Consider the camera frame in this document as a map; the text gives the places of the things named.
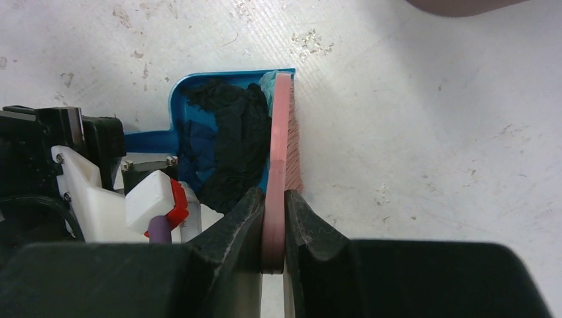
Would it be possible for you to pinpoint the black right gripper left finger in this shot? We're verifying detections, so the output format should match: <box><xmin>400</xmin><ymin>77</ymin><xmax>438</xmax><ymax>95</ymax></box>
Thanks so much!
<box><xmin>1</xmin><ymin>187</ymin><xmax>264</xmax><ymax>317</ymax></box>

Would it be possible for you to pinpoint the pink hand brush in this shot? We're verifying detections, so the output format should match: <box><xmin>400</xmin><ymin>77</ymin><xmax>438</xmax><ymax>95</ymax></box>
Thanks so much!
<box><xmin>261</xmin><ymin>72</ymin><xmax>294</xmax><ymax>274</ymax></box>

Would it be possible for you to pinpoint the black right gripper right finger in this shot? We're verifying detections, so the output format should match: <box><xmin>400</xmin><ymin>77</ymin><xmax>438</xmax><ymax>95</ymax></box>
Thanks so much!
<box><xmin>284</xmin><ymin>190</ymin><xmax>551</xmax><ymax>317</ymax></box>

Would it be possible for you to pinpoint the brown waste bin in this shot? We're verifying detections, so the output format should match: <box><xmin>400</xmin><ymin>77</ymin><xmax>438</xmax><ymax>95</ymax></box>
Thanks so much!
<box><xmin>406</xmin><ymin>0</ymin><xmax>526</xmax><ymax>18</ymax></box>

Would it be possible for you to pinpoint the blue plastic dustpan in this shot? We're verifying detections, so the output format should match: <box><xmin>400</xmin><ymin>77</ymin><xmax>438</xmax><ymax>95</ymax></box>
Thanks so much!
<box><xmin>123</xmin><ymin>68</ymin><xmax>296</xmax><ymax>196</ymax></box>

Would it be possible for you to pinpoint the teal paper scrap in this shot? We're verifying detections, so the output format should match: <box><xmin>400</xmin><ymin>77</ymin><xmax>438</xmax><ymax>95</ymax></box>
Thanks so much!
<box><xmin>258</xmin><ymin>70</ymin><xmax>280</xmax><ymax>117</ymax></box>

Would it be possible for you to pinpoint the small blue paper scrap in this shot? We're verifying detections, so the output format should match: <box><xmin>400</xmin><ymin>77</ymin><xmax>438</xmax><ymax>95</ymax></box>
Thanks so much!
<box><xmin>177</xmin><ymin>121</ymin><xmax>216</xmax><ymax>192</ymax></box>

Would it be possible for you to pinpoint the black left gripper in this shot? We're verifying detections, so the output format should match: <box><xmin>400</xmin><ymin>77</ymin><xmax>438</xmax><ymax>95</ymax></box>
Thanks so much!
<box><xmin>0</xmin><ymin>105</ymin><xmax>127</xmax><ymax>244</ymax></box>

